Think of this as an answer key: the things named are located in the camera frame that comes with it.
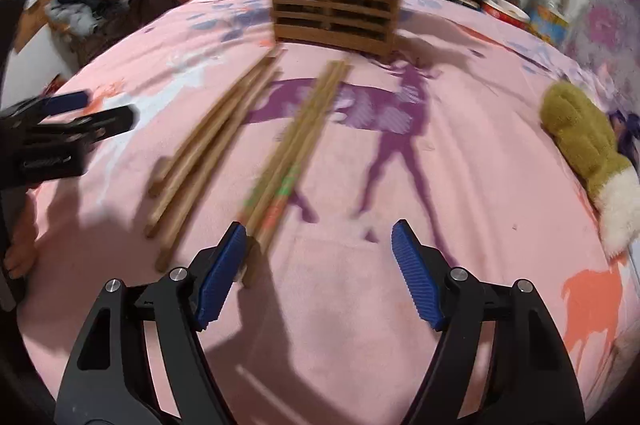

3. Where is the wooden chopstick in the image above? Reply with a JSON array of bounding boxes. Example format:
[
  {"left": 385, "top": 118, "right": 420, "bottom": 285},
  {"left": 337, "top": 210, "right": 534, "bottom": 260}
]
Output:
[
  {"left": 247, "top": 59, "right": 348, "bottom": 239},
  {"left": 144, "top": 48, "right": 281, "bottom": 237},
  {"left": 238, "top": 60, "right": 343, "bottom": 233},
  {"left": 155, "top": 68, "right": 282, "bottom": 272},
  {"left": 239, "top": 58, "right": 350, "bottom": 287},
  {"left": 146, "top": 44, "right": 286, "bottom": 199}
]

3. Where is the person left hand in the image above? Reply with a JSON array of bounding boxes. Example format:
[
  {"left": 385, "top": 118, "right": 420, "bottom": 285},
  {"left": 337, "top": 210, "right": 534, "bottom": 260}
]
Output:
[{"left": 4, "top": 193, "right": 38, "bottom": 279}]

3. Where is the chair with clothes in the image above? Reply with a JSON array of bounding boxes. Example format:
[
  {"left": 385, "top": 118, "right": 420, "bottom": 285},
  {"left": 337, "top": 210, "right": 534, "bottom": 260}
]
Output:
[{"left": 43, "top": 0, "right": 134, "bottom": 68}]

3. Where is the pink deer tablecloth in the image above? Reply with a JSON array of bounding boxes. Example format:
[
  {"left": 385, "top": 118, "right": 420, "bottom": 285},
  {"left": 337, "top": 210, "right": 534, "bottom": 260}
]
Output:
[{"left": 17, "top": 0, "right": 639, "bottom": 424}]

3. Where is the green plush mitten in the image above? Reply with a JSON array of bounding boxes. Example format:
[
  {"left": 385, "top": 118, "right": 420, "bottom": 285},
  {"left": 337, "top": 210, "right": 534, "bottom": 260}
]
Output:
[{"left": 539, "top": 82, "right": 639, "bottom": 259}]

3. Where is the purple ribbon bow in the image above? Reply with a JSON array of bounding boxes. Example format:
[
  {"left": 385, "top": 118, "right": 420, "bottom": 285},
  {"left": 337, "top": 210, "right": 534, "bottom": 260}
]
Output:
[{"left": 608, "top": 110, "right": 640, "bottom": 171}]

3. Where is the clear oil bottle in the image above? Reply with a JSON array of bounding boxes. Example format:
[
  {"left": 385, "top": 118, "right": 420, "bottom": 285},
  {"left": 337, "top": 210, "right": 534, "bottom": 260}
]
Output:
[{"left": 528, "top": 0, "right": 577, "bottom": 48}]

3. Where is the red white bowl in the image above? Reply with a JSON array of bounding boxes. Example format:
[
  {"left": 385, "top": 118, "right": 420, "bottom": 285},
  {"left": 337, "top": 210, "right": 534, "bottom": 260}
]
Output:
[{"left": 482, "top": 0, "right": 529, "bottom": 30}]

